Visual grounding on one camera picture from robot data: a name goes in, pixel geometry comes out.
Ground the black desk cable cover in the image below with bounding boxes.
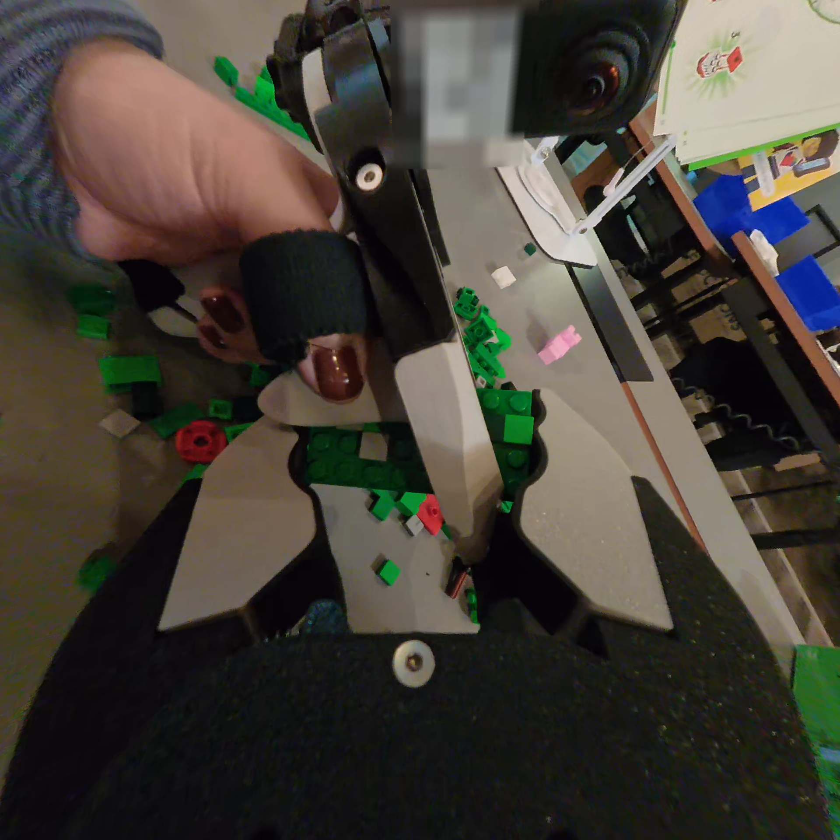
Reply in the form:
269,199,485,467
566,259,655,383

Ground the blue storage bin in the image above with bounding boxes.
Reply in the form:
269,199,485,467
692,174,811,258
774,255,840,333

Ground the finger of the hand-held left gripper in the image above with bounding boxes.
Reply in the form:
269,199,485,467
394,340,505,542

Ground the green checkered brick assembly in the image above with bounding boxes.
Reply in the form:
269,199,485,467
305,387,544,503

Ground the white book stand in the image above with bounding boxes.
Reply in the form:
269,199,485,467
495,134,678,268

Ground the green brick model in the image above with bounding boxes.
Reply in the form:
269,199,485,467
791,644,840,840

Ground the yellow printed box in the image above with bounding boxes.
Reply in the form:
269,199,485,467
738,129,840,212

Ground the wooden table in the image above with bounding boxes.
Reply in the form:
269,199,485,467
730,231,840,391

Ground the pile of green toy bricks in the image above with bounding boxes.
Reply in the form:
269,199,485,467
66,56,514,624

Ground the person's left hand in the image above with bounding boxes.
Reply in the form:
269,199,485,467
51,39,368,403

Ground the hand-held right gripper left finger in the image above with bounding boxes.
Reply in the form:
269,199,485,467
157,415,324,633

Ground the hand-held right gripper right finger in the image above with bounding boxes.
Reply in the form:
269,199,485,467
511,387,675,632

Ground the pink toy pig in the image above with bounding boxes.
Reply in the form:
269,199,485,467
537,325,583,366

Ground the red round toy brick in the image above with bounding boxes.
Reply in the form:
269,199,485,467
175,420,228,463

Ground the white instruction booklet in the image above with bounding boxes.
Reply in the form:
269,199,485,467
653,0,840,170

